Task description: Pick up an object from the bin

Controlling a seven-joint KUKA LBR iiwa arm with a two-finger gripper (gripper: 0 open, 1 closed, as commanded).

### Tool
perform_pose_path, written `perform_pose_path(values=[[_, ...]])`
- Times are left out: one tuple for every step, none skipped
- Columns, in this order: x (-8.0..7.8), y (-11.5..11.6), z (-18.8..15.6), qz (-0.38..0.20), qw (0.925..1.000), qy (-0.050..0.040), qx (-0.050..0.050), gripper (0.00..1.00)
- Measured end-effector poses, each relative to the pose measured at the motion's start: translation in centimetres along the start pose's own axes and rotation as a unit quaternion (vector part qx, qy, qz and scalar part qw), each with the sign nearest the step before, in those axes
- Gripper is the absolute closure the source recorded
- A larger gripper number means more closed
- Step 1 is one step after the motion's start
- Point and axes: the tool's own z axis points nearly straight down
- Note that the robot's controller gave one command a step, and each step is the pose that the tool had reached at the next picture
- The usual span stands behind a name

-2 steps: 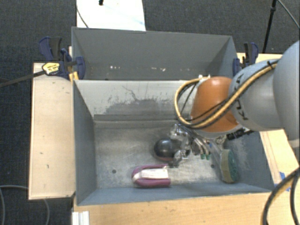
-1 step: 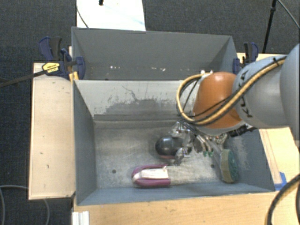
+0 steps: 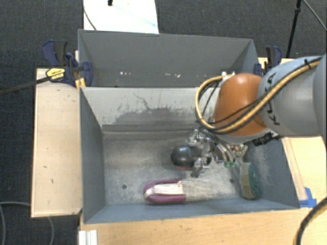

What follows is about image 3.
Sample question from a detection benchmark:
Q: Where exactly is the green and yellow sponge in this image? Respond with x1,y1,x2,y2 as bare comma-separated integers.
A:
230,161,262,201

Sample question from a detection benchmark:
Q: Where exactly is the black ball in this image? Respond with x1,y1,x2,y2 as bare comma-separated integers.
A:
170,144,213,172

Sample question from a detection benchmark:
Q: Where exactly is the black cylinder on white bracket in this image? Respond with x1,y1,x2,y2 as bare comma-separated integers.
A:
252,133,282,147

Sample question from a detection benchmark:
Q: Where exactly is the pale wood board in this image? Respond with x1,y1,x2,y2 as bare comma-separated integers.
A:
31,67,84,218

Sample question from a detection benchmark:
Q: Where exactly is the purple horseshoe with white label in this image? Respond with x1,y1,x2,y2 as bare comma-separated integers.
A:
143,178,187,205

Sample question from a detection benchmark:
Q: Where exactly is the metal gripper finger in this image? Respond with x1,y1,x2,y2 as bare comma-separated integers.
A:
191,157,213,179
187,129,206,148

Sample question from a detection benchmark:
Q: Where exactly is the grey metal bin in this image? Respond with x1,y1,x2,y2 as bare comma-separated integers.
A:
77,29,301,225

